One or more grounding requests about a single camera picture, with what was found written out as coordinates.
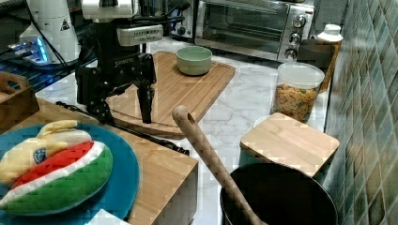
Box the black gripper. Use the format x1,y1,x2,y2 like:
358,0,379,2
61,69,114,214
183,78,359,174
75,22,156,126

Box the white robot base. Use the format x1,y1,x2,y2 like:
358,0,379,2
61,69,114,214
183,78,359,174
20,0,80,66

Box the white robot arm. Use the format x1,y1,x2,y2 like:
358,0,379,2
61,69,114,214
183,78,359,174
75,0,162,125

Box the bamboo cutting board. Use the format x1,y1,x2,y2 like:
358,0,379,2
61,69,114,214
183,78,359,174
107,51,236,140

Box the light green bowl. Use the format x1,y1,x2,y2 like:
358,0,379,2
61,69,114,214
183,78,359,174
176,46,212,76

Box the plush watermelon slice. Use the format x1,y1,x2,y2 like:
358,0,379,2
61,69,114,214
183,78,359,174
1,142,113,216

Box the blue round plate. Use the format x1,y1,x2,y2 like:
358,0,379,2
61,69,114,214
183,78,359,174
0,124,140,225

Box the wooden crate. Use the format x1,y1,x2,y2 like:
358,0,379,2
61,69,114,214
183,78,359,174
0,71,39,134

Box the plush banana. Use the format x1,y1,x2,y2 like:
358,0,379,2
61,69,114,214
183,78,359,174
0,120,92,185

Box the white paper napkin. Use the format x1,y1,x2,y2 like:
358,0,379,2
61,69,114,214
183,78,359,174
85,209,130,225

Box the square bamboo lid container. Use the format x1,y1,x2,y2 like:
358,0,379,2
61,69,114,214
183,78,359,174
240,112,340,176

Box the silver toaster oven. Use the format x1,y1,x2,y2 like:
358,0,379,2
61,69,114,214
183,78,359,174
169,0,317,62

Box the wooden spoon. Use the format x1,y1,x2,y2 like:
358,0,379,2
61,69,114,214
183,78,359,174
172,105,267,225

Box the clear cereal jar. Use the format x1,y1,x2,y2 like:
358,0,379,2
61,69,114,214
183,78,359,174
270,62,325,123

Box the black pot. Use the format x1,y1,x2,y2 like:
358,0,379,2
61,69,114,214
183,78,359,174
231,163,339,225

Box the brown bottle white cap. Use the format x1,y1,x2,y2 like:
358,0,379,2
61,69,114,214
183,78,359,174
316,23,344,93

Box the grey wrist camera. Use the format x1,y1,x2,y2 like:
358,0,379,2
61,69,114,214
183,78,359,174
116,24,163,47

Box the black cable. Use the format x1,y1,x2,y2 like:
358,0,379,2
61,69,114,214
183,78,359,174
54,100,191,157

